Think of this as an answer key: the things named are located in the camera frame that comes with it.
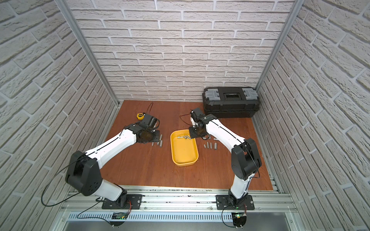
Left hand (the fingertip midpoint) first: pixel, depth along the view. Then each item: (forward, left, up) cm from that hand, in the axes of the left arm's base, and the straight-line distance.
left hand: (159, 135), depth 87 cm
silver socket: (0, +1, -11) cm, 11 cm away
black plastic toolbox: (+23, -48, +7) cm, 53 cm away
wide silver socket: (-2, -36, -10) cm, 38 cm away
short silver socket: (-2, -29, -11) cm, 31 cm away
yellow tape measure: (+23, +19, -10) cm, 32 cm away
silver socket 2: (-1, -31, -10) cm, 33 cm away
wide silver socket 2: (+5, -12, -10) cm, 17 cm away
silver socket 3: (-2, -33, -10) cm, 35 cm away
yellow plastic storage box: (-3, -15, -12) cm, 20 cm away
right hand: (+1, -22, -1) cm, 22 cm away
